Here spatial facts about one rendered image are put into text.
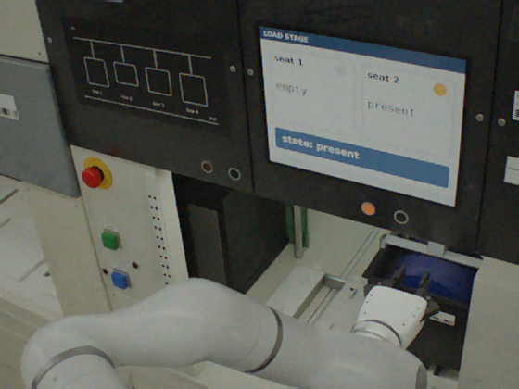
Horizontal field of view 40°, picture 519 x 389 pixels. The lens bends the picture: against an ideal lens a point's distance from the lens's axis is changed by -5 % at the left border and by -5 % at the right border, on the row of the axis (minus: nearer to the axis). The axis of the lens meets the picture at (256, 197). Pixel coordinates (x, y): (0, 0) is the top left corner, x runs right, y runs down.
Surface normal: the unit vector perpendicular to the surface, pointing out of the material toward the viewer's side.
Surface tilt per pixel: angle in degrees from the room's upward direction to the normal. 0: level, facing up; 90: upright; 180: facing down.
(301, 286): 0
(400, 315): 4
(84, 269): 90
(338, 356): 39
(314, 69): 90
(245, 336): 78
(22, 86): 90
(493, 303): 90
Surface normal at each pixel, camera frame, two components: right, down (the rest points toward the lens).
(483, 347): -0.50, 0.52
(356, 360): 0.09, -0.35
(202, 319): 0.40, -0.11
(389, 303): -0.07, -0.84
